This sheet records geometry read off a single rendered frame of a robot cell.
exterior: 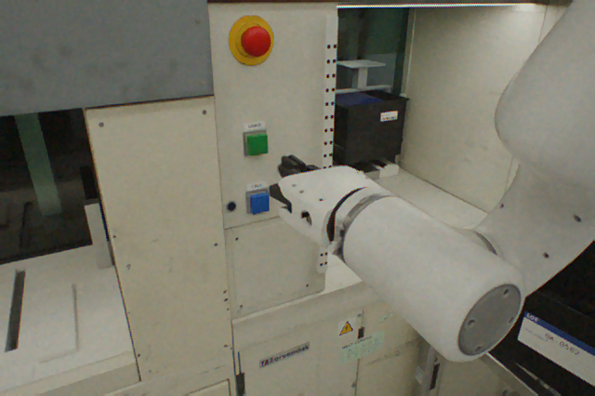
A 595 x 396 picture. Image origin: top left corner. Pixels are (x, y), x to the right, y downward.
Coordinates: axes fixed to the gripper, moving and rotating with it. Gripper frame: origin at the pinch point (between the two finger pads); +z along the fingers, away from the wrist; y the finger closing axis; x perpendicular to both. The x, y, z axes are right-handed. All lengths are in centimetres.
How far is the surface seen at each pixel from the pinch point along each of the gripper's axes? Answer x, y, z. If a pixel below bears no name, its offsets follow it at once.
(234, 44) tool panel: 14.6, -2.6, 12.9
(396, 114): -13, 62, 54
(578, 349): -33, 44, -20
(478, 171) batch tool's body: -23, 70, 28
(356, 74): -2, 53, 64
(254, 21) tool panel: 17.4, 0.4, 12.9
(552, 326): -32, 44, -15
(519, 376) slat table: -44, 41, -14
